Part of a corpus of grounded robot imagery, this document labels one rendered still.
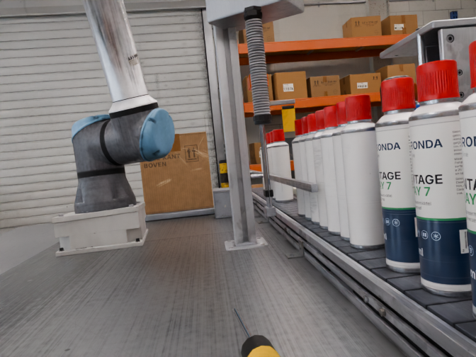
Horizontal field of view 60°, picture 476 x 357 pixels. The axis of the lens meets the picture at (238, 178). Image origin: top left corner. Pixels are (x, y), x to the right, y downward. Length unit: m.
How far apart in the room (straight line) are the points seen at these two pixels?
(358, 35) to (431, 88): 4.89
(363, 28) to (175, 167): 4.16
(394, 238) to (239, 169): 0.47
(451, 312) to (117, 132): 0.79
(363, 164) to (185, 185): 0.97
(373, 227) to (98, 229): 0.67
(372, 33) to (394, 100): 4.90
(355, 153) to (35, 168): 5.12
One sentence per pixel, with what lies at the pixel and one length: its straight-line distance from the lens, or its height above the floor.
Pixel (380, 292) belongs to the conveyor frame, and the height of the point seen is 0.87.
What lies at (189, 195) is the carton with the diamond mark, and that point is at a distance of 1.45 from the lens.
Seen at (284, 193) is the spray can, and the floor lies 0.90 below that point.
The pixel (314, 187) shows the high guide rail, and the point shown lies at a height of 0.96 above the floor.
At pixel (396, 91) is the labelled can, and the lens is 0.47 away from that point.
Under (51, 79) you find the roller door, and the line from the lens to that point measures 5.55.
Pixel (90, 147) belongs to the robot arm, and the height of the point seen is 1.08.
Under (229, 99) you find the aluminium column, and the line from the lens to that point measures 0.87.
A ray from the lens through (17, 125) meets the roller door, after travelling 5.61.
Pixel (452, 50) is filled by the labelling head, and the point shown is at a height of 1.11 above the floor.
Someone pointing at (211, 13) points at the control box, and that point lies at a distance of 0.86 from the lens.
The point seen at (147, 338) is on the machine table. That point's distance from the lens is 0.49.
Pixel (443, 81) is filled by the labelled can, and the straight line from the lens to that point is 0.40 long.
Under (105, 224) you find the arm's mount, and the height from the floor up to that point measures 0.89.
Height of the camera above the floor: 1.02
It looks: 3 degrees down
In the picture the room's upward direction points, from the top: 6 degrees counter-clockwise
